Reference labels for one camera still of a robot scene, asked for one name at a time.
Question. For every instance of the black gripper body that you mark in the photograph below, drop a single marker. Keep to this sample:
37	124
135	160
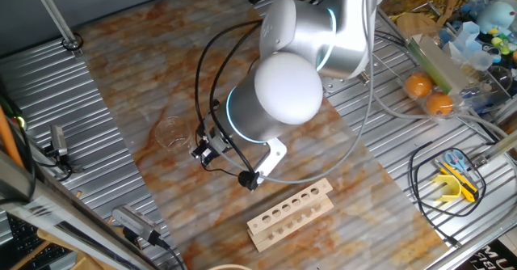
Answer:
218	146

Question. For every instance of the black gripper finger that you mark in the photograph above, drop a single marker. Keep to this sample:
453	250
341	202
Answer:
209	160
201	149

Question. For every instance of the clear glass test tube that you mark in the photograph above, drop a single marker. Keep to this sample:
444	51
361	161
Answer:
191	145

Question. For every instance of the wooden test tube rack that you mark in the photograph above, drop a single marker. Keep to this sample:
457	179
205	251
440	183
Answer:
325	186

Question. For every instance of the clear glass beaker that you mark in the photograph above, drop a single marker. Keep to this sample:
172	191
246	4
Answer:
173	130

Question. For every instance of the orange marble pattern mat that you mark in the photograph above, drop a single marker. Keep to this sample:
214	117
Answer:
182	80

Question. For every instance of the printed beige paper bucket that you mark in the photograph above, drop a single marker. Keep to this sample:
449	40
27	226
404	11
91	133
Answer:
230	266

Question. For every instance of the orange stick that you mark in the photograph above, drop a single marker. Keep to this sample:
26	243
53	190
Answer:
8	140

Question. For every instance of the black keyboard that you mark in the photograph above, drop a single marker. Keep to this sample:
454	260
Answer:
24	241

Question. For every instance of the slanted metal pole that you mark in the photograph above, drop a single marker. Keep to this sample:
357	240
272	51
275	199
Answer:
50	9

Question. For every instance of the clear plastic egg tray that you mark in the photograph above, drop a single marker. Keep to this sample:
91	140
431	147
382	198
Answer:
422	102

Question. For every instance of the orange ball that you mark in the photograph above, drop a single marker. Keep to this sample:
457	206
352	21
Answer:
418	85
439	103

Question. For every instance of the round wooden disc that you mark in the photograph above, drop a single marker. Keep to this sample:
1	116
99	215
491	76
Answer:
416	23

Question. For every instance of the long clear box green stick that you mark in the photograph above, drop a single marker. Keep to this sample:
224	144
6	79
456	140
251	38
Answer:
444	64

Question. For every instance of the yellow curved plastic holder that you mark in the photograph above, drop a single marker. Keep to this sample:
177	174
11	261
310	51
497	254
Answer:
457	187

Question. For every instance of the yellow utility knife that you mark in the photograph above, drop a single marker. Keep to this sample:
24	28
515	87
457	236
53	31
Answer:
464	187

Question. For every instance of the blue hexagonal box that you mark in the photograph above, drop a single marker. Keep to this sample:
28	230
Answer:
469	31

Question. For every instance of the clear plastic measuring cup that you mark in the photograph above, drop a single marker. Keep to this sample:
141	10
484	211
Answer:
480	60

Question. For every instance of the clear glass dome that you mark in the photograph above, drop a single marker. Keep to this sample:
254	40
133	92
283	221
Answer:
501	78

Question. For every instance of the black board white letters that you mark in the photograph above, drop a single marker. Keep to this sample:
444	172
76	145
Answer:
493	258

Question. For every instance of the green yellow small toy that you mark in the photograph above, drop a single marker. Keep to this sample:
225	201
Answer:
501	45

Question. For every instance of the light blue plush toy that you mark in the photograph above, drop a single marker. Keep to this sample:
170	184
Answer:
497	17

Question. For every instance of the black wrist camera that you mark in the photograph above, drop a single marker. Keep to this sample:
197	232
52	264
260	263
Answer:
247	180

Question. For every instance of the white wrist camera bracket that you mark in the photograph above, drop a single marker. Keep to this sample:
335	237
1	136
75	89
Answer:
274	153

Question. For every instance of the ribbed grey depth camera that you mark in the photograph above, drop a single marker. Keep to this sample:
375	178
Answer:
133	221

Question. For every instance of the slim grey camera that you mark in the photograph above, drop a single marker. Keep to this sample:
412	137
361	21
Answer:
58	138

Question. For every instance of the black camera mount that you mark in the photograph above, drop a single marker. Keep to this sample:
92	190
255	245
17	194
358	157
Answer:
54	152

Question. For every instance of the grey metal frame bar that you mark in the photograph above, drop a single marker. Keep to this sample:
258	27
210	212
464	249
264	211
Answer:
60	221

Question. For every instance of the aluminium rail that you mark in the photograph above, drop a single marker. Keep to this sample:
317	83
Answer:
501	146

